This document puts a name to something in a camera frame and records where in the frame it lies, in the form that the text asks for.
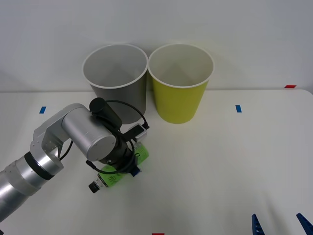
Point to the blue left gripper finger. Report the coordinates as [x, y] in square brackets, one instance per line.
[136, 171]

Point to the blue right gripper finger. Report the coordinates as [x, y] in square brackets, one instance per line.
[256, 226]
[306, 225]

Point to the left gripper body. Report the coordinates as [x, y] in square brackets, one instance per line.
[127, 159]

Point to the green label plastic bottle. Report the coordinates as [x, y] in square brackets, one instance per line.
[112, 180]

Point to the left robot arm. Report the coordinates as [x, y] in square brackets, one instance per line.
[85, 132]

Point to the yellow-green plastic waste bin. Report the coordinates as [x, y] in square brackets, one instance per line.
[178, 102]

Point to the grey plastic waste bin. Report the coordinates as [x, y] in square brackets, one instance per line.
[115, 61]

